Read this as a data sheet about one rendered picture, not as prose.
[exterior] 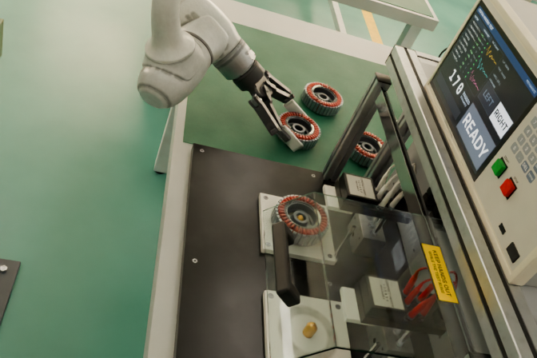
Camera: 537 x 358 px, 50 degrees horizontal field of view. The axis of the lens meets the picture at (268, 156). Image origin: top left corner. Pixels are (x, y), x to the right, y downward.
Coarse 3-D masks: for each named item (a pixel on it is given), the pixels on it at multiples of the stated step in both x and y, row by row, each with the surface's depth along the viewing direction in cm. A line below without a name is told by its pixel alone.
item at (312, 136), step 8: (288, 112) 145; (296, 112) 146; (280, 120) 141; (288, 120) 143; (296, 120) 145; (304, 120) 145; (312, 120) 146; (288, 128) 140; (296, 128) 144; (304, 128) 146; (312, 128) 143; (296, 136) 138; (304, 136) 140; (312, 136) 141; (304, 144) 139; (312, 144) 141
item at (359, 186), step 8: (344, 176) 111; (352, 176) 111; (360, 176) 112; (336, 184) 113; (344, 184) 109; (352, 184) 110; (360, 184) 110; (368, 184) 111; (328, 192) 112; (336, 192) 112; (344, 192) 108; (352, 192) 108; (360, 192) 109; (368, 192) 109; (360, 200) 108; (368, 200) 108; (376, 200) 108; (392, 200) 114; (400, 208) 113
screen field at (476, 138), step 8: (472, 104) 89; (472, 112) 89; (464, 120) 90; (472, 120) 88; (480, 120) 86; (464, 128) 90; (472, 128) 88; (480, 128) 86; (464, 136) 90; (472, 136) 87; (480, 136) 86; (488, 136) 84; (464, 144) 89; (472, 144) 87; (480, 144) 85; (488, 144) 83; (472, 152) 87; (480, 152) 85; (488, 152) 83; (472, 160) 86; (480, 160) 84
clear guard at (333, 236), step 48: (336, 240) 76; (384, 240) 79; (432, 240) 82; (336, 288) 70; (384, 288) 72; (432, 288) 75; (288, 336) 67; (336, 336) 64; (384, 336) 67; (432, 336) 69; (480, 336) 72
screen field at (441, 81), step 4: (440, 72) 101; (440, 76) 101; (440, 80) 100; (444, 80) 99; (440, 84) 100; (444, 84) 99; (440, 88) 100; (444, 88) 98; (448, 88) 97; (444, 92) 98; (448, 92) 97; (444, 96) 98; (448, 96) 97; (452, 96) 95; (448, 100) 96; (452, 100) 95; (448, 104) 96; (452, 104) 95; (452, 108) 95; (456, 108) 93; (452, 112) 94; (456, 112) 93; (456, 116) 93
